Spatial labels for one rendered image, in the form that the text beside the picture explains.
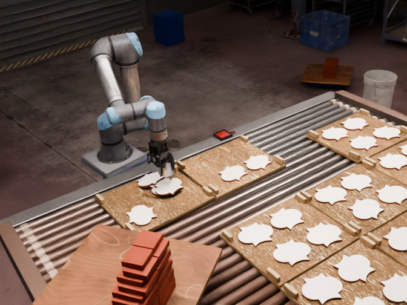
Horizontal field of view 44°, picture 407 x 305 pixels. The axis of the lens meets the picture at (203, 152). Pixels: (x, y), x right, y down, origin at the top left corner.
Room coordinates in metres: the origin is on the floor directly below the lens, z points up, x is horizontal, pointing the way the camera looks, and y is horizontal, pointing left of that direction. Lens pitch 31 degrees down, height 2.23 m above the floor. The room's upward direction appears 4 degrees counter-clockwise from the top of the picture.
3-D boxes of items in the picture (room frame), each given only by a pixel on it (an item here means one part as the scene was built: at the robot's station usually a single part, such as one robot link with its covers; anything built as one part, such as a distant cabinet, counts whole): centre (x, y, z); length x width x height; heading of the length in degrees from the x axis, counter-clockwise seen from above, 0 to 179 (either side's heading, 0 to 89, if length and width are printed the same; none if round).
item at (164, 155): (1.83, 0.19, 1.16); 0.09 x 0.08 x 0.12; 145
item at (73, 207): (2.19, -0.01, 0.90); 1.95 x 0.05 x 0.05; 123
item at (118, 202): (1.80, 0.23, 0.93); 0.41 x 0.35 x 0.02; 125
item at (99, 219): (2.07, -0.09, 0.90); 1.95 x 0.05 x 0.05; 123
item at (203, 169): (2.04, -0.12, 0.93); 0.41 x 0.35 x 0.02; 123
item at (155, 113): (1.84, 0.18, 1.31); 0.09 x 0.08 x 0.11; 19
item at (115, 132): (2.28, 0.46, 1.06); 0.13 x 0.12 x 0.14; 109
